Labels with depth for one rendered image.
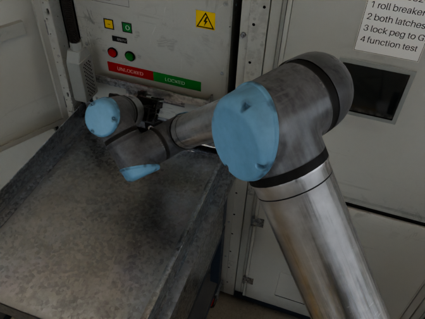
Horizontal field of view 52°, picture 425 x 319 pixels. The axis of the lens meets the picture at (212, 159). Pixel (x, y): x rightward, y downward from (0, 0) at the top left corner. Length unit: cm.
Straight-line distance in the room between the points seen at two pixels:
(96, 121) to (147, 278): 42
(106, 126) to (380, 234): 94
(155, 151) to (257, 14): 42
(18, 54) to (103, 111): 52
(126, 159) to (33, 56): 60
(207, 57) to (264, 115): 79
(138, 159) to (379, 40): 63
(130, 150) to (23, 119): 64
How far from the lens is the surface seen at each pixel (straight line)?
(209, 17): 124
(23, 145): 192
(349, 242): 63
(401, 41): 111
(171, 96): 138
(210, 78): 134
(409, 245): 158
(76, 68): 141
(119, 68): 147
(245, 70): 124
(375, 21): 109
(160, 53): 136
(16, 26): 146
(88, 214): 134
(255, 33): 118
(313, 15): 110
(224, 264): 193
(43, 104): 163
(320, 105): 59
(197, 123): 97
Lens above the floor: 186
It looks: 44 degrees down
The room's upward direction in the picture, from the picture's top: 2 degrees clockwise
